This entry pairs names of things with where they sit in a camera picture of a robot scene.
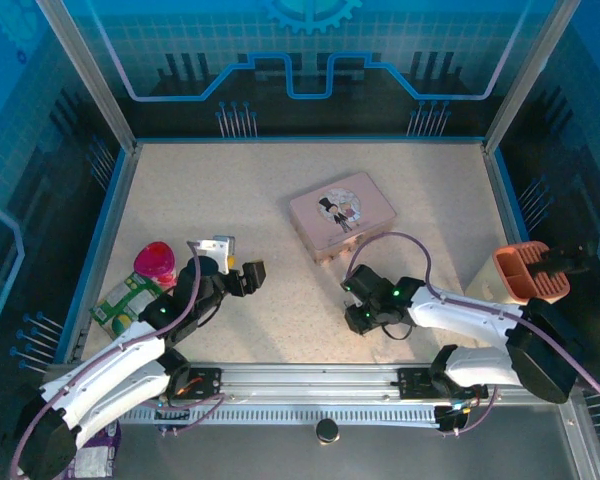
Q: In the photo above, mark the pink tin box couple print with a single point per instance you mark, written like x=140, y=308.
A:
x=375, y=200

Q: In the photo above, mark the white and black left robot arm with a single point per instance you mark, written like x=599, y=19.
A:
x=110, y=360

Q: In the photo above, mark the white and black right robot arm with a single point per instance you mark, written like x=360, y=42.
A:
x=460, y=315

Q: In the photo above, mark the pink lidded cup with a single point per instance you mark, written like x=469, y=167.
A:
x=155, y=260

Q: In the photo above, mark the green snack bag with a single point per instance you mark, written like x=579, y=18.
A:
x=122, y=305

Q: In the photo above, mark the black round knob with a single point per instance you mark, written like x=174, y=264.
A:
x=327, y=431

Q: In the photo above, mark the orange and cream knife block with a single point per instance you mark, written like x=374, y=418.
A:
x=510, y=270

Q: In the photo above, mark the purple snack bag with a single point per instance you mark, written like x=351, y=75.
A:
x=97, y=457

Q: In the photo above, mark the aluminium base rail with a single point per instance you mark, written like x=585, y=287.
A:
x=305, y=382

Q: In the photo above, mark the aluminium frame post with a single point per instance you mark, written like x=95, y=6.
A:
x=80, y=65
x=530, y=70

